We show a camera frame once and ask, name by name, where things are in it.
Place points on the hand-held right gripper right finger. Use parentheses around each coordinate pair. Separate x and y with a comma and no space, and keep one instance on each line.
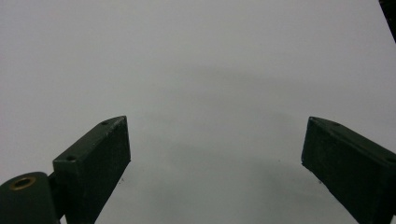
(351,168)

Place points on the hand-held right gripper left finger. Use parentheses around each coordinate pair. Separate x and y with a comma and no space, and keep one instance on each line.
(90,168)

